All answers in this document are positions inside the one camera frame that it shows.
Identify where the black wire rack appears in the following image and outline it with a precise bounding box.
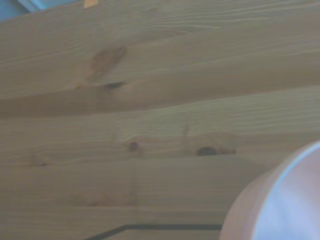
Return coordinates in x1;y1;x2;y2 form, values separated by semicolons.
84;223;224;240

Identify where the pink plastic bowl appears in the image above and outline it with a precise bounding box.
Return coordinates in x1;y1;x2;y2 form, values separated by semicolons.
219;139;320;240

